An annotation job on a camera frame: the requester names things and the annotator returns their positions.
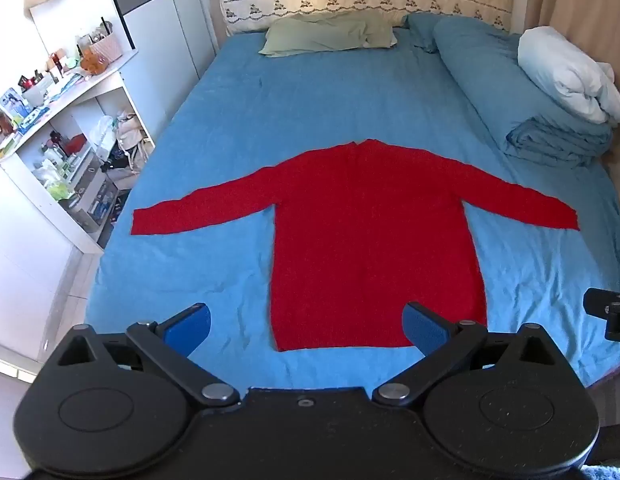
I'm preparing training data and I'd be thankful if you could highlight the blue bedsheet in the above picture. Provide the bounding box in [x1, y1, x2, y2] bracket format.
[84, 25, 620, 391]

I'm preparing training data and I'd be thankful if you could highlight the beige curtain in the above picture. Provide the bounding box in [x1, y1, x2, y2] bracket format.
[537, 0, 620, 68]

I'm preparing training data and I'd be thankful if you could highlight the white pillow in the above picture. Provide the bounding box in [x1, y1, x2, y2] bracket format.
[517, 26, 620, 126]

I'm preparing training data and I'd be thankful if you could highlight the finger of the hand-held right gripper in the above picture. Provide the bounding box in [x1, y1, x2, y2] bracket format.
[583, 287, 620, 344]

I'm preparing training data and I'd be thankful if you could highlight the white and grey wardrobe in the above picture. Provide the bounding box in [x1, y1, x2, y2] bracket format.
[100, 0, 217, 147]

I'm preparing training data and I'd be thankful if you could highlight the red long-sleeved sweater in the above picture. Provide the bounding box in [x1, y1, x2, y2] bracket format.
[130, 139, 582, 352]

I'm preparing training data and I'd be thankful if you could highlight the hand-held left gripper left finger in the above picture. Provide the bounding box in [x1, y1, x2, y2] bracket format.
[44, 302, 241, 408]

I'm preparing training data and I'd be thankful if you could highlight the orange teddy bear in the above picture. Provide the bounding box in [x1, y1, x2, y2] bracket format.
[80, 48, 111, 76]

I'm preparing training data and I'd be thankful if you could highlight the pale green pillow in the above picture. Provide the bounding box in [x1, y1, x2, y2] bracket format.
[259, 11, 397, 57]

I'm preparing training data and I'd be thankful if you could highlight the white shelf unit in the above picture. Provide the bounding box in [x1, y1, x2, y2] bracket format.
[0, 46, 157, 255]

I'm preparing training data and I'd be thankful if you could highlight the blue picture box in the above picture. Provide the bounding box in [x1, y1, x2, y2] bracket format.
[0, 87, 34, 122]

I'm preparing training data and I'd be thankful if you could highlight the blue folded duvet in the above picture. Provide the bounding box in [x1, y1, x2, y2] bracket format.
[406, 12, 614, 167]

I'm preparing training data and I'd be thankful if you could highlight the beige cloth bag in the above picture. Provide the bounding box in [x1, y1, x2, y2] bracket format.
[114, 109, 151, 172]

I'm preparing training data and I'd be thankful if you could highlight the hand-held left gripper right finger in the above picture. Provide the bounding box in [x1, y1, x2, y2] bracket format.
[372, 302, 574, 407]

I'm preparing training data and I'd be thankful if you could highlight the white plastic bag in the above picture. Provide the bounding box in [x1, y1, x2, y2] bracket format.
[88, 115, 116, 150]

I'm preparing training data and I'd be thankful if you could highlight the pink storage basket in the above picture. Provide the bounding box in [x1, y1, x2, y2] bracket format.
[84, 29, 124, 64]

